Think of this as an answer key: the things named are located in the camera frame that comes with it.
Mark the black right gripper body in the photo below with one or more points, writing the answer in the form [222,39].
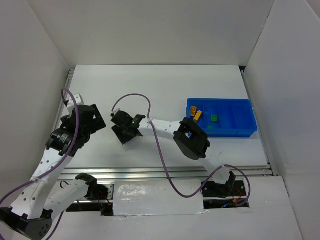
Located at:
[122,133]

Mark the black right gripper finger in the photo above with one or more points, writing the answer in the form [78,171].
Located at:
[134,132]
[121,135]

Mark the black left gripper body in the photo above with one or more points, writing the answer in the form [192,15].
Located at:
[97,118]

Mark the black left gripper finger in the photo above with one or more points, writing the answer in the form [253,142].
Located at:
[98,121]
[89,129]

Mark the orange lego brick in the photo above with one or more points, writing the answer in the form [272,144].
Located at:
[193,111]

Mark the yellow 2x4 lego brick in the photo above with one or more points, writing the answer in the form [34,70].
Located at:
[197,116]

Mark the green lego brick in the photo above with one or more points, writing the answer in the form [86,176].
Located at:
[214,118]

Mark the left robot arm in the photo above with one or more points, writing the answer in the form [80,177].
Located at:
[33,212]

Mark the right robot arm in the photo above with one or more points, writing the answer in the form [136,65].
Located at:
[192,141]

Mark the white taped cover plate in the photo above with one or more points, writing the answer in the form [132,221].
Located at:
[153,198]

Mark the blue divided plastic bin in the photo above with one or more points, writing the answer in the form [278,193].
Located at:
[236,117]

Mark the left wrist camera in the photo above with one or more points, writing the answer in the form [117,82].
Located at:
[74,100]

